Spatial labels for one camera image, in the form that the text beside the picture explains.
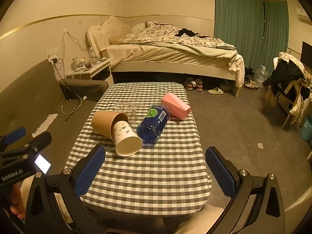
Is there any beige bed sheet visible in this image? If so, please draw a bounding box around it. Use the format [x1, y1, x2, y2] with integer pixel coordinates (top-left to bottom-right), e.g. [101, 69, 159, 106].
[105, 42, 245, 88]

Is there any person's left hand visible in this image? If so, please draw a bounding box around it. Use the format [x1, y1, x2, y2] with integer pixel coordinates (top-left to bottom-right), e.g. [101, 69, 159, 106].
[9, 185, 26, 223]

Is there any pink box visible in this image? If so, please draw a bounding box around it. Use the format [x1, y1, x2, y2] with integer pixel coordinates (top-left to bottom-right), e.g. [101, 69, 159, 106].
[160, 92, 191, 121]

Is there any narrow green curtain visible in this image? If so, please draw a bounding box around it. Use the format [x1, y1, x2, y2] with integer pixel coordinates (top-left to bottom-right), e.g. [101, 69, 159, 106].
[263, 1, 290, 52]

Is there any wooden chair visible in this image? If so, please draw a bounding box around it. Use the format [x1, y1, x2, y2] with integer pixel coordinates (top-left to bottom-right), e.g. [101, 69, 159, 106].
[263, 77, 308, 130]

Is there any black cable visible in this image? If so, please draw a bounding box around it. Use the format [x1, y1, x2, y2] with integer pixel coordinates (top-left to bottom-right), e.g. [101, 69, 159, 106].
[51, 59, 82, 125]

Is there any pair of sneakers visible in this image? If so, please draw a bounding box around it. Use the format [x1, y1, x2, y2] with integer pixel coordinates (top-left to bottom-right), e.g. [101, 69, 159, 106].
[184, 77, 204, 92]

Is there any black garment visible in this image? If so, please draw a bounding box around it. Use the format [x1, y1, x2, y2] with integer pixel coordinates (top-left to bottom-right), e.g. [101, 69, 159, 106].
[176, 28, 203, 38]

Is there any floral blanket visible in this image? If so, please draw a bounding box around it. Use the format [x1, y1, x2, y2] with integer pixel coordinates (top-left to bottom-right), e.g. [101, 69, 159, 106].
[119, 21, 237, 51]

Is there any dark jacket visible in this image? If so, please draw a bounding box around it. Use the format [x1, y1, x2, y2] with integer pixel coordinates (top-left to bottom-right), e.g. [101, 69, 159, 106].
[269, 59, 310, 98]

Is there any clear water jug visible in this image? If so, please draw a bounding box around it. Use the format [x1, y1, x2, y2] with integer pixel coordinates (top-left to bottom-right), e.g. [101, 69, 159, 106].
[254, 65, 270, 89]

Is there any brown paper cup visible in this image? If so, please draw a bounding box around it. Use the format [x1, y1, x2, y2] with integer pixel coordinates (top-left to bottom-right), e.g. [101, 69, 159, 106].
[92, 110, 129, 140]

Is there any beige patterned pillow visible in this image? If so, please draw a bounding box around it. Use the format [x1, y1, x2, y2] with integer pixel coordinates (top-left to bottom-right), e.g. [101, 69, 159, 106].
[101, 15, 131, 45]

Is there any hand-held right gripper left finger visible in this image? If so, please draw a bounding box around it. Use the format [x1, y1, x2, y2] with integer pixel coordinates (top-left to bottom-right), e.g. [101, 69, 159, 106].
[24, 144, 106, 234]

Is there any wall power outlet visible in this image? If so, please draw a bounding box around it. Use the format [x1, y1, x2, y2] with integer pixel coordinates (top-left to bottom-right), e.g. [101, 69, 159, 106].
[46, 47, 59, 63]

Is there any wide green curtain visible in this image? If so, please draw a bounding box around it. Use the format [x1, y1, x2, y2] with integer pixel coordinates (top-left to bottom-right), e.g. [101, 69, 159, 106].
[214, 0, 266, 47]

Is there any white wall cable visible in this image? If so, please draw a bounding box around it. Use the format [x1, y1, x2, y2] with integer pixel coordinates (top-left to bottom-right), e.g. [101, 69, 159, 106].
[62, 30, 89, 52]

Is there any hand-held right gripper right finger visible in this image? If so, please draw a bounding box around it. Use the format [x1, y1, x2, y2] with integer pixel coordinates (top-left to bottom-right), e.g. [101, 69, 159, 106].
[205, 146, 286, 234]

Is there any blue plastic cup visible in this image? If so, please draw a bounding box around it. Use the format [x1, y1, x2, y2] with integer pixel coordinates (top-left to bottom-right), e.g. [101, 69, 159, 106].
[136, 104, 170, 144]

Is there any white leaf-print paper cup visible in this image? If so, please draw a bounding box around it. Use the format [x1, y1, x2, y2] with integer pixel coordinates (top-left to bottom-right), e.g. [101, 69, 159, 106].
[111, 120, 143, 157]

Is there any black television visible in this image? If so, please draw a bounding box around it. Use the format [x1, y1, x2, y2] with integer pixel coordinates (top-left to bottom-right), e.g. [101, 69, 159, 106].
[300, 41, 312, 69]

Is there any white air conditioner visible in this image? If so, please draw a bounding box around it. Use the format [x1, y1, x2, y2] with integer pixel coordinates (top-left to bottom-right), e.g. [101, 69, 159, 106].
[296, 6, 312, 25]

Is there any white nightstand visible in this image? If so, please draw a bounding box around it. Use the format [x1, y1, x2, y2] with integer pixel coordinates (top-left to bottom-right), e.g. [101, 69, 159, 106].
[65, 58, 114, 86]

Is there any plaid cloth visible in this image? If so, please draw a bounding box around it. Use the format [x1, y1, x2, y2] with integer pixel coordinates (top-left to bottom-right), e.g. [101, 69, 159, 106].
[277, 52, 308, 83]

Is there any clear glass cup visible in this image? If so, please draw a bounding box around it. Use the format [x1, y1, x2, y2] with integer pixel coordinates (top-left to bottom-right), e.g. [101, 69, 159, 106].
[113, 102, 147, 128]

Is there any blue laundry basket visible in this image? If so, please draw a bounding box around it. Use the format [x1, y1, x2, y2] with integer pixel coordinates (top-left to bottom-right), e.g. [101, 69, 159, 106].
[299, 115, 312, 150]

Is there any grey sofa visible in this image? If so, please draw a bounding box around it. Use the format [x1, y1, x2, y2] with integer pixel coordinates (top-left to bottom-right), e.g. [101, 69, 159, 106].
[0, 58, 109, 177]

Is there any checkered tablecloth table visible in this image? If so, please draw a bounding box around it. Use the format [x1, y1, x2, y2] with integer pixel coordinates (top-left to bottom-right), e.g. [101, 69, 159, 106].
[64, 82, 212, 217]

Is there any bed with rumpled blanket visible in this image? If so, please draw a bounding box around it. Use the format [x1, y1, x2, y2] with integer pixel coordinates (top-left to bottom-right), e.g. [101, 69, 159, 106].
[86, 25, 245, 97]

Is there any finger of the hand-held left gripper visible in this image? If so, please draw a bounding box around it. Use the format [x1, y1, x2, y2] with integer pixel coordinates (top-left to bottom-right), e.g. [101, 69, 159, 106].
[0, 127, 26, 150]
[13, 131, 52, 157]

